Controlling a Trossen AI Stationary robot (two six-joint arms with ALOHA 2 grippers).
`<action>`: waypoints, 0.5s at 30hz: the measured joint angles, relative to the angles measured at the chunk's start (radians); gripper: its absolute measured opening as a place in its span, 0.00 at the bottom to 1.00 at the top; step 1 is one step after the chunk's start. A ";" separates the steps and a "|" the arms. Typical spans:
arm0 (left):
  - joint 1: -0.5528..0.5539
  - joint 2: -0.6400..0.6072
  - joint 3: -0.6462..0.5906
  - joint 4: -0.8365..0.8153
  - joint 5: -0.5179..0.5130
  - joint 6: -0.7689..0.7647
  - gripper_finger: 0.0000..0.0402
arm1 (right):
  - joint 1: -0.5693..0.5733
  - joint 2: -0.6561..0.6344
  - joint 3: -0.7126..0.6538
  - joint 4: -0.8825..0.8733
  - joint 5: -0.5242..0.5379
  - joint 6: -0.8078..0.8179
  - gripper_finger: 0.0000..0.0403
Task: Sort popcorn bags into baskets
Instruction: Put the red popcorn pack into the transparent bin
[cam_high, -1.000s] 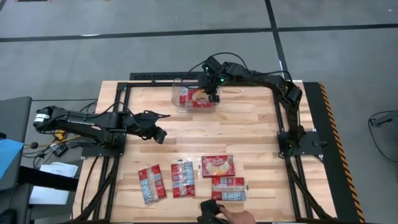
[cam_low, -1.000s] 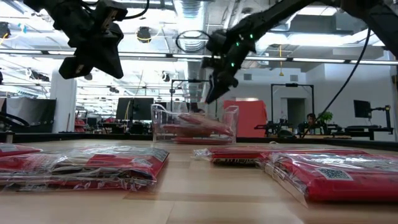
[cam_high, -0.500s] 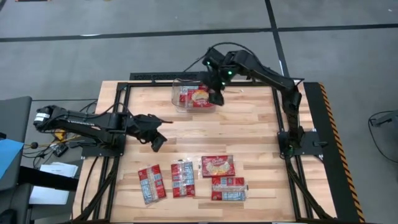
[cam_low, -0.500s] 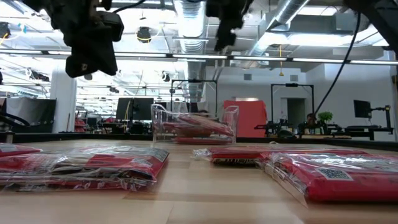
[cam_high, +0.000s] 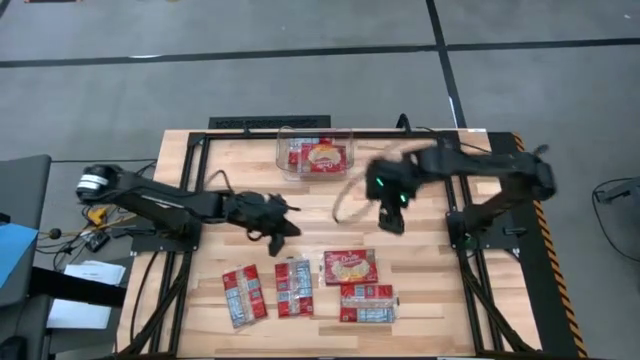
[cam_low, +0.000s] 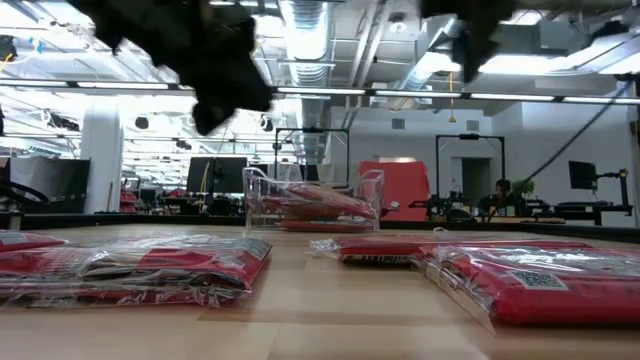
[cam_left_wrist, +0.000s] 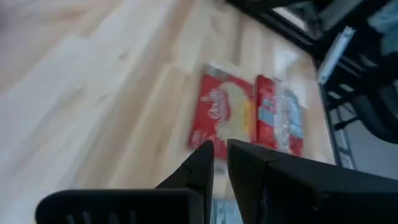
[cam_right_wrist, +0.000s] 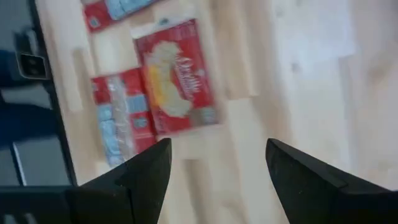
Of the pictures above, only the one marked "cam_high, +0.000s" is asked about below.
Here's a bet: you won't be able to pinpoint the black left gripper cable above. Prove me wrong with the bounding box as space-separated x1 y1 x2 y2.
206 169 237 197

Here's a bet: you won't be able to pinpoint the black strip with hazard stripes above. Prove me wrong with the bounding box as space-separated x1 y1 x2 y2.
486 130 589 359

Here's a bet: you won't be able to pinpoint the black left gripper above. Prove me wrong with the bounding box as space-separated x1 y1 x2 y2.
224 190 303 258

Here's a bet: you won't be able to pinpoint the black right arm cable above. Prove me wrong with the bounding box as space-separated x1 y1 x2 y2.
331 141 437 224

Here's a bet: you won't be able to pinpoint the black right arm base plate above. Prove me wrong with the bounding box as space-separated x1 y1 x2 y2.
445 209 522 252

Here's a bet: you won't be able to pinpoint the black floor cable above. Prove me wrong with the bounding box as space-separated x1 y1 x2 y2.
591 176 640 264

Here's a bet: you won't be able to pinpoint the red popcorn bag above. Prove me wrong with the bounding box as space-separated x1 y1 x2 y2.
286 136 335 169
221 263 269 330
321 248 380 287
298 142 349 176
274 257 316 320
338 282 400 325

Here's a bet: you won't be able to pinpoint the black bar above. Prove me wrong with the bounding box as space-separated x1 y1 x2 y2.
28 266 127 308

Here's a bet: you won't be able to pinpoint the grey stand leg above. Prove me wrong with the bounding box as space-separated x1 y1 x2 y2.
594 176 640 204

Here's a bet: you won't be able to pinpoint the black cable bundle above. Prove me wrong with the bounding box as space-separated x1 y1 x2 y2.
49 159 159 271

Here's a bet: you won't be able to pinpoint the yellow cable with plug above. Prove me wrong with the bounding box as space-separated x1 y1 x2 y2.
74 202 139 236

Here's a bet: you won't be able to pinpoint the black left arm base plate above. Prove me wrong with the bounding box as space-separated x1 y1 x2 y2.
130 213 204 253

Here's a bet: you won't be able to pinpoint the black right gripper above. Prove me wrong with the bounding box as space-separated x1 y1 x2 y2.
365 155 419 236

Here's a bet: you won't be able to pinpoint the black power adapter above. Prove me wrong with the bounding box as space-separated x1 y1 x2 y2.
84 231 111 254

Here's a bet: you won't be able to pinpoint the blue panel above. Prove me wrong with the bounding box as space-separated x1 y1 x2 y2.
0 222 39 290

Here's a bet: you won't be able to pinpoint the white paper sheets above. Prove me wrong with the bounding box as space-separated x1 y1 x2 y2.
46 259 127 331

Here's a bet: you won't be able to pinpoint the black metal table frame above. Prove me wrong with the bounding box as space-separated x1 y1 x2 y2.
117 128 544 359

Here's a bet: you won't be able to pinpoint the grey cabinet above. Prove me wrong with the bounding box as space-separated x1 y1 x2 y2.
0 154 53 307

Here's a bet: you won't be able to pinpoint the black floor vent grille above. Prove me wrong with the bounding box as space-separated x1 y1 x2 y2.
207 114 333 131

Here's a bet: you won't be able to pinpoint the clear plastic bin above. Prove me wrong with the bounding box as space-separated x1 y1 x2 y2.
274 125 357 182

